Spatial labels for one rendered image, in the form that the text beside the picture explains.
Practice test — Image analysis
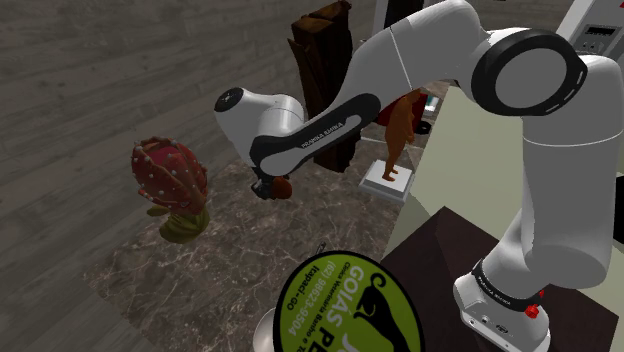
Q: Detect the brown round object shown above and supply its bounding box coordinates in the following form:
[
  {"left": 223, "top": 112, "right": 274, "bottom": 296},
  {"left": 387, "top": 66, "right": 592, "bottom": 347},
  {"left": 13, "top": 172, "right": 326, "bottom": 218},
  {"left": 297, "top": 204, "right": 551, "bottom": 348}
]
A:
[{"left": 272, "top": 175, "right": 294, "bottom": 201}]

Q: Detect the red spotted flower figure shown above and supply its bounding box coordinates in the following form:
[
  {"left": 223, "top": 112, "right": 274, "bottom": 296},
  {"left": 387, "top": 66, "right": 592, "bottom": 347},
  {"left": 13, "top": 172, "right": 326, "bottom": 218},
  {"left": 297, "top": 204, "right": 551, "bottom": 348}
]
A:
[{"left": 129, "top": 135, "right": 212, "bottom": 245}]

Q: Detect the green round disc black cat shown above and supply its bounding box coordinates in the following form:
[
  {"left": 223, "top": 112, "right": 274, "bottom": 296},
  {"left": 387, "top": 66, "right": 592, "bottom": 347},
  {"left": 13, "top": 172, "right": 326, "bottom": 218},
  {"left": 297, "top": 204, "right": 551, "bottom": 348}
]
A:
[{"left": 272, "top": 249, "right": 426, "bottom": 352}]

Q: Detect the dark brown wooden sculpture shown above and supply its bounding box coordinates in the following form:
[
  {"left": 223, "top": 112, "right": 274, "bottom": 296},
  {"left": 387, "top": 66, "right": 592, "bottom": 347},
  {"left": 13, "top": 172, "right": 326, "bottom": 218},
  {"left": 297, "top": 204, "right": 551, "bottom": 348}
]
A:
[{"left": 286, "top": 0, "right": 363, "bottom": 174}]

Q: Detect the grey metal bowl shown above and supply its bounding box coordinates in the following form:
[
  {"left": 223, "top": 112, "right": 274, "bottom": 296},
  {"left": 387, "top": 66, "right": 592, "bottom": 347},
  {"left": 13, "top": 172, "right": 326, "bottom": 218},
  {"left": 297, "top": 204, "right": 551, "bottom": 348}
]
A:
[{"left": 251, "top": 307, "right": 279, "bottom": 352}]

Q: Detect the orange figure on white base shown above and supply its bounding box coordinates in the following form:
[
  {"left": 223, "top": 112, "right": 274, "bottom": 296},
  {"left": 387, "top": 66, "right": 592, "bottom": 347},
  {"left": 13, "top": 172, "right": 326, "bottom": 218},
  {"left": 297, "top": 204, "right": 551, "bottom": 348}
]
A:
[{"left": 358, "top": 89, "right": 423, "bottom": 204}]

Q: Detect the dark robot stand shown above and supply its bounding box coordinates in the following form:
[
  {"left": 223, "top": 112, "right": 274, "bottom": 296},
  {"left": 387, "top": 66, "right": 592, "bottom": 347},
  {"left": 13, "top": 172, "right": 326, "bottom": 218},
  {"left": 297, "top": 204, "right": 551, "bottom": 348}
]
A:
[{"left": 379, "top": 206, "right": 621, "bottom": 352}]

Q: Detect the white appliance with display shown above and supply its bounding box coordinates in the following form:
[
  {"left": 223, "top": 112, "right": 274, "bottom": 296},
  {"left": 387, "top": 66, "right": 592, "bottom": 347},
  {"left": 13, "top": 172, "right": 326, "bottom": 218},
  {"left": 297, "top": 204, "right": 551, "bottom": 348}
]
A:
[{"left": 555, "top": 0, "right": 624, "bottom": 59}]

